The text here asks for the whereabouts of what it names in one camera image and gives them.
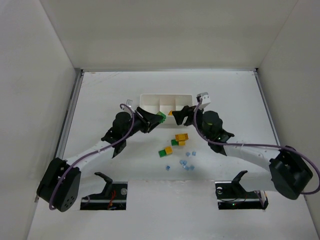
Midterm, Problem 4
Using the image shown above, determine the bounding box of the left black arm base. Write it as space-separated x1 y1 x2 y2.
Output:
80 172 128 211

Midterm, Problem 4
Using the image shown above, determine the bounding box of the green lego brick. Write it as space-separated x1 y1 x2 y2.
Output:
158 149 167 158
170 139 179 146
157 111 167 124

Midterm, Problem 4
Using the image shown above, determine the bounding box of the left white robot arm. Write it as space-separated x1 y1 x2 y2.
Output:
36 103 166 213

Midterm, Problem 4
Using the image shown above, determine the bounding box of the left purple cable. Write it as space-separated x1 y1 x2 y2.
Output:
48 103 136 211

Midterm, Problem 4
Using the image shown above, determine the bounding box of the purple cable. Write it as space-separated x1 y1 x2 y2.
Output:
193 98 320 195
48 103 136 211

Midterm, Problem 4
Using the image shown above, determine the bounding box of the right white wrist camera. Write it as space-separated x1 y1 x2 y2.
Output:
196 92 211 110

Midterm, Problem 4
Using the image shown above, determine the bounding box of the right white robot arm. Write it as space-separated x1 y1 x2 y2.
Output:
172 106 313 200

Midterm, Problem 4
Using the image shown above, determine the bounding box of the white divided container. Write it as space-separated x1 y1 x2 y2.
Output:
139 94 193 128

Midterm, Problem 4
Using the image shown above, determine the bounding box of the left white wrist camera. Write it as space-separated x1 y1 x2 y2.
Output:
126 99 133 108

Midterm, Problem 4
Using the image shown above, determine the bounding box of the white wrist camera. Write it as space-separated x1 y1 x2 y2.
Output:
126 99 133 108
196 92 211 110

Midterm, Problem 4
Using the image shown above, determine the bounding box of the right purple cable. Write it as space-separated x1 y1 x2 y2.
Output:
193 98 320 195

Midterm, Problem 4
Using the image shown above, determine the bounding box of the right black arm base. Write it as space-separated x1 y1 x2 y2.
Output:
215 170 269 210

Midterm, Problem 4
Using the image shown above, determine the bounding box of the yellow arched lego brick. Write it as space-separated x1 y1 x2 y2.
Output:
175 133 189 146

